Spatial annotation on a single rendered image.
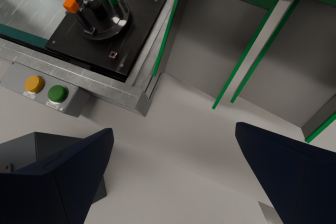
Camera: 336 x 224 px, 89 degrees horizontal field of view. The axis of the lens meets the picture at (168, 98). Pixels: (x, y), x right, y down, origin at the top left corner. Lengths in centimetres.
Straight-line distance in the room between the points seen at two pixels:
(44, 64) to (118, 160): 31
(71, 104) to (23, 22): 37
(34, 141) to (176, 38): 29
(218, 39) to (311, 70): 15
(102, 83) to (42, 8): 39
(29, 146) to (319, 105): 46
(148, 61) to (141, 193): 32
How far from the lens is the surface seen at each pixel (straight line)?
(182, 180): 46
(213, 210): 47
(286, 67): 34
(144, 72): 40
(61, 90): 46
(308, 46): 34
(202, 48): 32
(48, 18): 70
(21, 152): 35
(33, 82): 51
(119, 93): 40
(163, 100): 48
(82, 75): 46
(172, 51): 35
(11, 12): 81
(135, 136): 47
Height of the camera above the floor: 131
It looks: 71 degrees down
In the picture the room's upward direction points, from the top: 17 degrees counter-clockwise
